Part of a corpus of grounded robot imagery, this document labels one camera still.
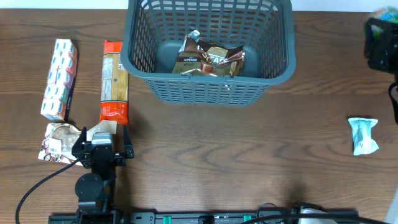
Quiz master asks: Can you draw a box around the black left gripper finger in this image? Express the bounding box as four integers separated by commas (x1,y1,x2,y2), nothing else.
74,127,86,149
123,126,133,152

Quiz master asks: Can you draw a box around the teal wipes packet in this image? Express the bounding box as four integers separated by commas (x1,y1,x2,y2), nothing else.
348,118,379,156

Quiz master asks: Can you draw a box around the gold coffee bag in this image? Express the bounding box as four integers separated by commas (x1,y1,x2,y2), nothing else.
172,30,245,77

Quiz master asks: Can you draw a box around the green lid jar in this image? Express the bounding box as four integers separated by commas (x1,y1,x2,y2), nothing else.
369,6,397,39

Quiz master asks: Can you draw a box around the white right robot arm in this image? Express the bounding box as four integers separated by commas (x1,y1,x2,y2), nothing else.
291,17,397,223

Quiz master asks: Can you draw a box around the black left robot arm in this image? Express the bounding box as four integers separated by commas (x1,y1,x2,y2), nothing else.
72,127,134,223

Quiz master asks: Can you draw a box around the tissue pack multipack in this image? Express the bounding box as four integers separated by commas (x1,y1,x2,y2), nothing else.
40,39,78,122

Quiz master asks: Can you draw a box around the crumpled snack bag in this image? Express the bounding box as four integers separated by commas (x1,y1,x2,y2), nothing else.
38,120,117,164

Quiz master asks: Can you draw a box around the red spaghetti packet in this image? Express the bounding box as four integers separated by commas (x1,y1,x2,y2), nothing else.
99,40,129,125

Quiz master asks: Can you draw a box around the grey plastic basket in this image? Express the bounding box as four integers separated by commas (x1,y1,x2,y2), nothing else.
121,0,296,106

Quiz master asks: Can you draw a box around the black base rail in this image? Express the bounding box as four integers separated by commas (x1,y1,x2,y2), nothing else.
48,211,360,224

